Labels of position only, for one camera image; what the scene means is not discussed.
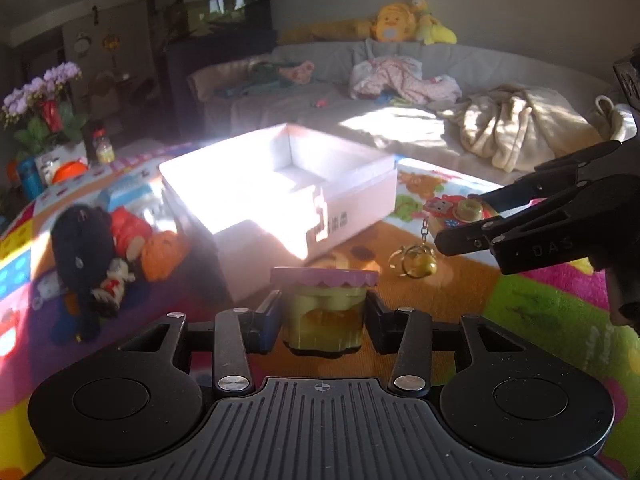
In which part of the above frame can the green jar with purple lid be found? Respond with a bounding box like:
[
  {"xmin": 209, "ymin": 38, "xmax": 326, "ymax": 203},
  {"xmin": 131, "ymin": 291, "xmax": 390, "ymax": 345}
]
[{"xmin": 271, "ymin": 266, "xmax": 378, "ymax": 354}]

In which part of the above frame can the red-dressed doll figure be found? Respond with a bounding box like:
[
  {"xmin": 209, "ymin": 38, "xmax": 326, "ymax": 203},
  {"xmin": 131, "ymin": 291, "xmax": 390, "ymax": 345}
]
[{"xmin": 111, "ymin": 206, "xmax": 153, "ymax": 262}]

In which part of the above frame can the beige blanket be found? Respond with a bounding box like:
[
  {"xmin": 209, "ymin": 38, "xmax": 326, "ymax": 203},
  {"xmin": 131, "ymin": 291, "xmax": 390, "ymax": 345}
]
[{"xmin": 438, "ymin": 84, "xmax": 603, "ymax": 172}]

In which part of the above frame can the small round tan toy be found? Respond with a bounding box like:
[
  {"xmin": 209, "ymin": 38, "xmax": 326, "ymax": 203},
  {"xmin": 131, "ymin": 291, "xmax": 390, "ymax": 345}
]
[{"xmin": 454, "ymin": 198, "xmax": 485, "ymax": 223}]

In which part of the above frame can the orange pumpkin plush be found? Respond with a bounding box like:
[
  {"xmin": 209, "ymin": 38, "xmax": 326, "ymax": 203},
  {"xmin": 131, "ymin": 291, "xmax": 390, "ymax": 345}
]
[{"xmin": 140, "ymin": 231, "xmax": 191, "ymax": 282}]

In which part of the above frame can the white cardboard box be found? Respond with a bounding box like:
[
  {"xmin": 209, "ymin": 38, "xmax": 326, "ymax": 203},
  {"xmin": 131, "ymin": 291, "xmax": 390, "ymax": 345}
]
[{"xmin": 158, "ymin": 124, "xmax": 397, "ymax": 302}]

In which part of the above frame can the small white snoopy figure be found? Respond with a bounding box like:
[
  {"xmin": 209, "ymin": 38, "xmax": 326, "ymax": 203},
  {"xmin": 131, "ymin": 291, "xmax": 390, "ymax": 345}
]
[{"xmin": 89, "ymin": 258, "xmax": 136, "ymax": 318}]

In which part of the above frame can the colourful cartoon play mat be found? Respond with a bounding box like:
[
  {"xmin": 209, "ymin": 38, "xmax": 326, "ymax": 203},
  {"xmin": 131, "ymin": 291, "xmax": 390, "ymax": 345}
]
[{"xmin": 1, "ymin": 147, "xmax": 639, "ymax": 479}]

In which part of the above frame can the grey sofa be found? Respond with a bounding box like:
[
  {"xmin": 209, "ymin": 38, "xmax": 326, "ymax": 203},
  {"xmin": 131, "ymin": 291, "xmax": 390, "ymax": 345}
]
[{"xmin": 186, "ymin": 39, "xmax": 636, "ymax": 184}]

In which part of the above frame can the blue tissue pack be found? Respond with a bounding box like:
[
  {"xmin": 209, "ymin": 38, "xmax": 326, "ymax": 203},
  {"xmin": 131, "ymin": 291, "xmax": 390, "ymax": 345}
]
[{"xmin": 96, "ymin": 179, "xmax": 152, "ymax": 212}]

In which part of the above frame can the black plush toy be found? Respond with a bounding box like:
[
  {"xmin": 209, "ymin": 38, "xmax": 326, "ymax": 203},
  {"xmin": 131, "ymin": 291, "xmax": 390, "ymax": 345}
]
[{"xmin": 51, "ymin": 204, "xmax": 115, "ymax": 341}]

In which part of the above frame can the pink white clothes pile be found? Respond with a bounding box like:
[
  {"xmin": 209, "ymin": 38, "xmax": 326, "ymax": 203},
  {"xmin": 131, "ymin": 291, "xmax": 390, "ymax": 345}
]
[{"xmin": 348, "ymin": 55, "xmax": 462, "ymax": 105}]

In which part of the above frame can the yellow duck plush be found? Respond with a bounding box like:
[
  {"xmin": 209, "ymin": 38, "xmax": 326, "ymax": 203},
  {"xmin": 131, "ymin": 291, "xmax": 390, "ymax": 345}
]
[{"xmin": 371, "ymin": 0, "xmax": 458, "ymax": 46}]

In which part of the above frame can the clear jar with red lid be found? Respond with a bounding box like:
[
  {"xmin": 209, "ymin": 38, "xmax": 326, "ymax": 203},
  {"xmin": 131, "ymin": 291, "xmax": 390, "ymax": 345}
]
[{"xmin": 93, "ymin": 128, "xmax": 115, "ymax": 165}]

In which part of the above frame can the orange bowl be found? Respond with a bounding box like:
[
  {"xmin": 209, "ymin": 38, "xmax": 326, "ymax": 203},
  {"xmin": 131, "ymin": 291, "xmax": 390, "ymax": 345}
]
[{"xmin": 51, "ymin": 160, "xmax": 89, "ymax": 184}]

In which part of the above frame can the blue cup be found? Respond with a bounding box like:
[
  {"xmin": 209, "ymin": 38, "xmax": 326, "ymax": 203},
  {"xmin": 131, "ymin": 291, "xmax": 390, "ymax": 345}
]
[{"xmin": 16, "ymin": 157, "xmax": 44, "ymax": 202}]

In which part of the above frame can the purple orchid flower pot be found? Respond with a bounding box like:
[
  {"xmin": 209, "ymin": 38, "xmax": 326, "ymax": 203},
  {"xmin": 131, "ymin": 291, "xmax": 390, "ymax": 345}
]
[{"xmin": 1, "ymin": 62, "xmax": 88, "ymax": 156}]

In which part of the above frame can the glass aquarium on stand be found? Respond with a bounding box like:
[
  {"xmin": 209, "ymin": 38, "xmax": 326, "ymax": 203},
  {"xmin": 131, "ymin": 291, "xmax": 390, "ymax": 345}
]
[{"xmin": 148, "ymin": 0, "xmax": 276, "ymax": 136}]

